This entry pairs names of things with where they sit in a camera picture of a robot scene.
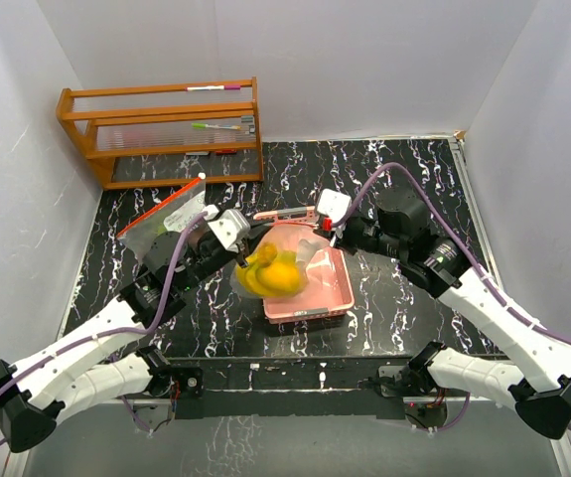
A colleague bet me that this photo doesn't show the clear zip bag orange zipper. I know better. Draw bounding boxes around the clear zip bag orange zipper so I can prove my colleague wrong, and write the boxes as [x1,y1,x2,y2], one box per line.
[117,173,207,262]

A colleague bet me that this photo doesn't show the yellow banana bunch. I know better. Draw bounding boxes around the yellow banana bunch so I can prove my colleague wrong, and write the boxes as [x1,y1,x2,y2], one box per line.
[235,242,277,298]

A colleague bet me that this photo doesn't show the yellow mango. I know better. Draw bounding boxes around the yellow mango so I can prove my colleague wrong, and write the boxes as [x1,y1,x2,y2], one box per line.
[257,260,301,296]

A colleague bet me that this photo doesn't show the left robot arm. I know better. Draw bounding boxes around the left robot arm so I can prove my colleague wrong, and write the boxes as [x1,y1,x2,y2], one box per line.
[0,230,238,453]

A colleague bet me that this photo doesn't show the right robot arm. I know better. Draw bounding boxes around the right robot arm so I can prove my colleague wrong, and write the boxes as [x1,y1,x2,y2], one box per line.
[334,190,571,439]

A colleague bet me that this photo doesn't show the pink plastic basket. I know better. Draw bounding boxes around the pink plastic basket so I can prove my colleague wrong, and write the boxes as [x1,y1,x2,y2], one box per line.
[253,207,355,324]

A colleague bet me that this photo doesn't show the small red box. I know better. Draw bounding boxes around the small red box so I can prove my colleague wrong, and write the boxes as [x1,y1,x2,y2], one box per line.
[214,148,238,155]

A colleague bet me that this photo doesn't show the wooden shelf rack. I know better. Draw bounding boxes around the wooden shelf rack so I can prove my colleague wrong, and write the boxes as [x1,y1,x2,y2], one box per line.
[56,78,265,191]

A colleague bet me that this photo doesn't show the black base bar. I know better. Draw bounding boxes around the black base bar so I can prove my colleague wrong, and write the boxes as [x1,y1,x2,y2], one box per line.
[171,356,437,419]

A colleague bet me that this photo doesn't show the green marker pen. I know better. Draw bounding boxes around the green marker pen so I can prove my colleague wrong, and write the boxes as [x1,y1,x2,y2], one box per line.
[191,122,242,131]

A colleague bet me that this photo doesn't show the pink white marker pen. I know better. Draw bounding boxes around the pink white marker pen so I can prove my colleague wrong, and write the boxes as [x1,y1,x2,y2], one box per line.
[185,84,242,92]

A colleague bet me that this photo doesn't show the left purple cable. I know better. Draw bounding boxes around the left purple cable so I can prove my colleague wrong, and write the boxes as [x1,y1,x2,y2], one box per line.
[0,208,219,462]

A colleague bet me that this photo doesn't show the purple cable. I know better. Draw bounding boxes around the purple cable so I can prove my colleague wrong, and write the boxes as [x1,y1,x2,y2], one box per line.
[334,162,571,443]
[0,208,219,462]

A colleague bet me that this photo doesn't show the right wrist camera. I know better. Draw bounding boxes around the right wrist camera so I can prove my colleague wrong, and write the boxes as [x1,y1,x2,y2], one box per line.
[315,189,352,232]

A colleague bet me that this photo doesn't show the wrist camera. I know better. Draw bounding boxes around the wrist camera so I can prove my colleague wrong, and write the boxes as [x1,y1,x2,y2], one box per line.
[204,205,250,252]
[315,189,352,232]

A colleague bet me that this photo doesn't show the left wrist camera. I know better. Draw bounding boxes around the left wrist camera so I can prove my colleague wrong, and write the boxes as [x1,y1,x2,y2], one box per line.
[204,205,250,252]

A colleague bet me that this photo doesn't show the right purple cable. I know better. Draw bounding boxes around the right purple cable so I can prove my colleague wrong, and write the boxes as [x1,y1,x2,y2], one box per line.
[334,162,571,443]

